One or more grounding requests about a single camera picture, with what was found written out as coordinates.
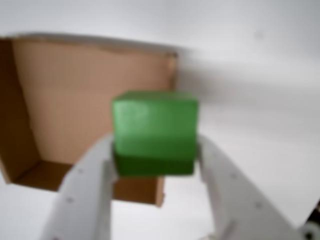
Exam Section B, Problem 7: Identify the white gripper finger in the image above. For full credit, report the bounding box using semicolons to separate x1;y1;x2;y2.
37;133;119;240
196;136;311;240

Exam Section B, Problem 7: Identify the brown cardboard box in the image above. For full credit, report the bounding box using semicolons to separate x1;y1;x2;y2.
0;31;180;207

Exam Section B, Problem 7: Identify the green cube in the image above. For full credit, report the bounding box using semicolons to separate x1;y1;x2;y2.
111;90;200;177

